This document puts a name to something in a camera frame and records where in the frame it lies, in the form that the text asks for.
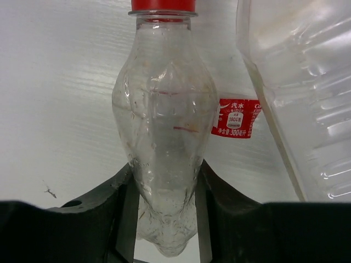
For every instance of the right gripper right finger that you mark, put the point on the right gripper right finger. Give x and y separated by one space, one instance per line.
231 227

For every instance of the large clear plastic bottle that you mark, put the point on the large clear plastic bottle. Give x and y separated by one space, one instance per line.
297 54

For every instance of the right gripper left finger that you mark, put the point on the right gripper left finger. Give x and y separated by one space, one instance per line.
98 226

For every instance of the red cap soda bottle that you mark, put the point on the red cap soda bottle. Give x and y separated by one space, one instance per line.
166 106

